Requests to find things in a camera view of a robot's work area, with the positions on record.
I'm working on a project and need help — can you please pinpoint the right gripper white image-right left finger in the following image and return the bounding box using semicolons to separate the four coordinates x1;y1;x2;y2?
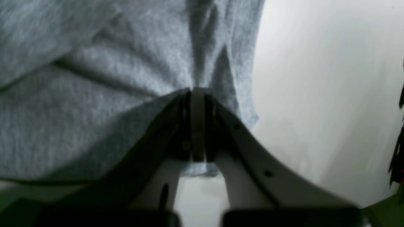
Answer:
56;90;190;210

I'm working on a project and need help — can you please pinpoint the right gripper white image-right right finger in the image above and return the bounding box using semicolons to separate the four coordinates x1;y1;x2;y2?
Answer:
205;94;357;210

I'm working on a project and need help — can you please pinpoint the grey T-shirt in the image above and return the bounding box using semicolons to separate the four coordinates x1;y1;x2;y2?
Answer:
0;0;264;183

